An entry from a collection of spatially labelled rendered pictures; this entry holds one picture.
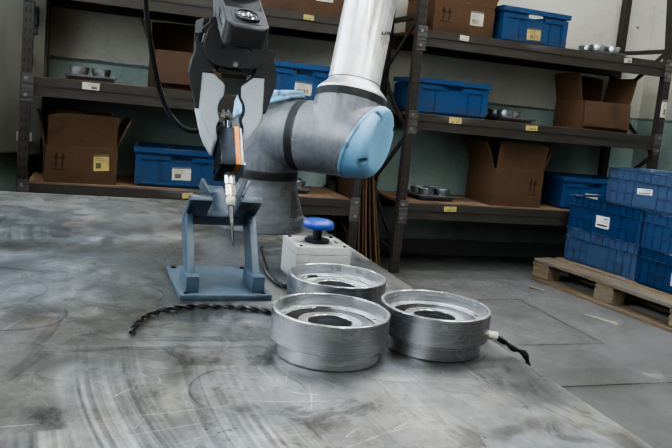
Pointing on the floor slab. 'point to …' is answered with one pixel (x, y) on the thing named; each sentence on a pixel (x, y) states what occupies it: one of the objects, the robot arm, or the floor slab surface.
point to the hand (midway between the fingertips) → (227, 144)
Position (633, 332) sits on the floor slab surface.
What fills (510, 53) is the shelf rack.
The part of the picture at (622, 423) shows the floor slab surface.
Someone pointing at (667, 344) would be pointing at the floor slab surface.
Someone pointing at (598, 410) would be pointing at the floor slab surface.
